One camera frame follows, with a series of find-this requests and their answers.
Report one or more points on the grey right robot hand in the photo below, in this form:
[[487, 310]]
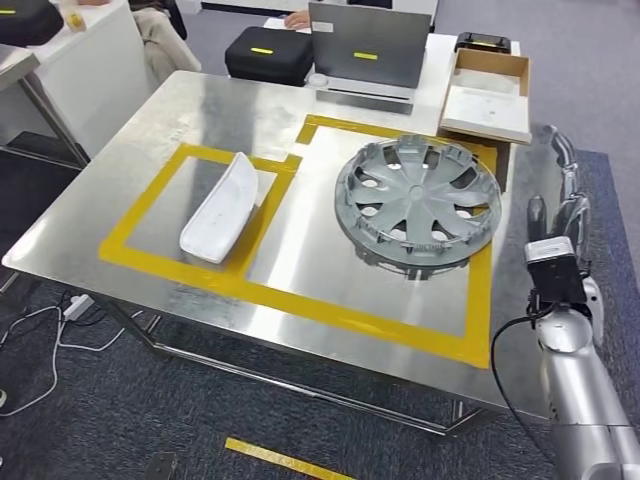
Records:
[[575, 222]]

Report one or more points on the silver plastic wheel cover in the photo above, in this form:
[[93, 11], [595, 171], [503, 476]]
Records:
[[417, 205]]

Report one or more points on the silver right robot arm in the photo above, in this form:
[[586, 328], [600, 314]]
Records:
[[580, 397]]

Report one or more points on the white curved plastic part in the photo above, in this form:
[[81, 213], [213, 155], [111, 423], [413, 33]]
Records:
[[220, 212]]

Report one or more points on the stainless steel workbench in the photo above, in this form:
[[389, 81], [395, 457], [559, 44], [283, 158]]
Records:
[[200, 112]]

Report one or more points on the open cardboard box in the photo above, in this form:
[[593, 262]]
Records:
[[487, 99]]

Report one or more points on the small black carrying case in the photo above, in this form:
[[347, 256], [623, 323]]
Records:
[[482, 43]]

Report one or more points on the grey laptop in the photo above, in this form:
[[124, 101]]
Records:
[[370, 46]]

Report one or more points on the small white round puck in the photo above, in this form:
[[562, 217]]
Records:
[[317, 80]]

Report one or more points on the person's hand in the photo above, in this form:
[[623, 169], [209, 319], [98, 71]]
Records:
[[297, 20]]

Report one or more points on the long yellow floor tape strip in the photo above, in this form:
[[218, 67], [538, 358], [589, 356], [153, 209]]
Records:
[[280, 460]]

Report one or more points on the person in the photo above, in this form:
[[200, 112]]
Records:
[[164, 46]]

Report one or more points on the white partition panel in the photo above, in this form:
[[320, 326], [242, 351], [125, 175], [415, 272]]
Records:
[[95, 86]]

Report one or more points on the white power strip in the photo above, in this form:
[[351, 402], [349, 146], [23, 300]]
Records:
[[78, 307]]

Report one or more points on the small yellow object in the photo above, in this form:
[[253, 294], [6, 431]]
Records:
[[75, 21]]

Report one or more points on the steel side table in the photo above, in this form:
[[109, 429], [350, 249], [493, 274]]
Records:
[[15, 66]]

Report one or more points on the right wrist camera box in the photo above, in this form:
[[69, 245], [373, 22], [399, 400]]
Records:
[[555, 268]]

